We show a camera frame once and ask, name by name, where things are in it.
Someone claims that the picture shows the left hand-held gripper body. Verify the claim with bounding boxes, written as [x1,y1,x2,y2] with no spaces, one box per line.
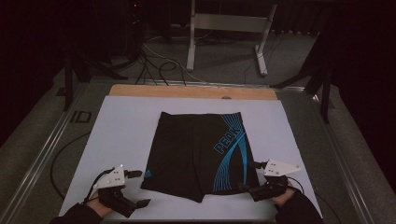
[92,163,138,218]

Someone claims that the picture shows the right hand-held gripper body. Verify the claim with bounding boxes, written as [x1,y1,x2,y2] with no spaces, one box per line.
[247,159,303,203]

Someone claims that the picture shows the black shorts with blue print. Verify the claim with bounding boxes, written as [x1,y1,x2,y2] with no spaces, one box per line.
[140,111,262,203]

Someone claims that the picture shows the person's left hand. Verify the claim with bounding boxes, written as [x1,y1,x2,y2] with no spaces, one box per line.
[84,190,115,218]

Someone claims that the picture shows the person's right hand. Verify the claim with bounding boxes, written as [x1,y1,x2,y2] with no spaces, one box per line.
[270,179,296,209]

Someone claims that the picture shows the white table sheet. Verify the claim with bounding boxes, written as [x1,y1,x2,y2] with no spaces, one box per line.
[57,95,323,222]

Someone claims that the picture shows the black stand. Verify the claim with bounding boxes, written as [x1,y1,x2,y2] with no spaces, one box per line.
[63,52,129,112]
[269,31,332,124]

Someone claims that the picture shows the dark equipment with red light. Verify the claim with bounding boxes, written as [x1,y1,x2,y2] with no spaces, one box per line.
[92,0,148,62]

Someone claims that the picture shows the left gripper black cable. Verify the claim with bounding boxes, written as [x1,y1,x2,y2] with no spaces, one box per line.
[81,167,116,205]

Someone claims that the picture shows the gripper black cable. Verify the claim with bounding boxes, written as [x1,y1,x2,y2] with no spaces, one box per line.
[81,167,116,205]
[286,175,306,195]

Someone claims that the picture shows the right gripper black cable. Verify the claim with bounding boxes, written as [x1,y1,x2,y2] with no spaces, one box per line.
[286,175,306,195]

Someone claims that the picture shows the long black floor cable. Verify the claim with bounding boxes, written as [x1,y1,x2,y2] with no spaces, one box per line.
[49,132,92,201]

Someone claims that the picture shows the metal floor rail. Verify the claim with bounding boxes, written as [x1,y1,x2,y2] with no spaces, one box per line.
[0,83,89,224]
[306,92,375,224]
[135,78,306,91]

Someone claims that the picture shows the bundle of black floor cables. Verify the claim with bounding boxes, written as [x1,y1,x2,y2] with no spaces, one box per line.
[134,46,188,87]

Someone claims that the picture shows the white floor cable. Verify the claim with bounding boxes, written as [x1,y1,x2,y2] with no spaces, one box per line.
[142,41,207,84]

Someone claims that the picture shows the white metal table frame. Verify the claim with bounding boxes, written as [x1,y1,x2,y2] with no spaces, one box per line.
[186,0,278,77]

